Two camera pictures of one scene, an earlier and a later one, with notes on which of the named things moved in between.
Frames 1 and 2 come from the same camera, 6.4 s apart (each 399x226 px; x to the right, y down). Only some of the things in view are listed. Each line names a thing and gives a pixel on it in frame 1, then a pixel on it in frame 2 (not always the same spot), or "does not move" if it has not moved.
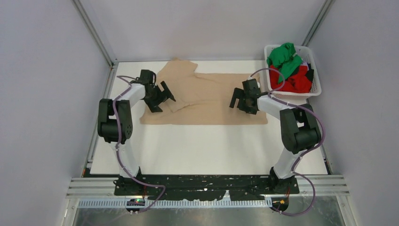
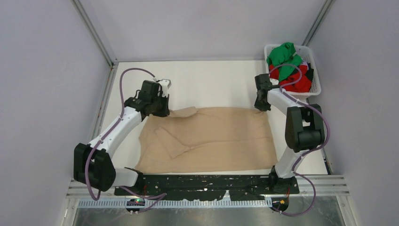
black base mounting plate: [186, 188] does not move
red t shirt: [299, 82] does not move
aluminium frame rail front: [333, 186] does not move
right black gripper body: [250, 110] → [261, 105]
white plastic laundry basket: [307, 55] does not move
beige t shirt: [201, 99] → [216, 140]
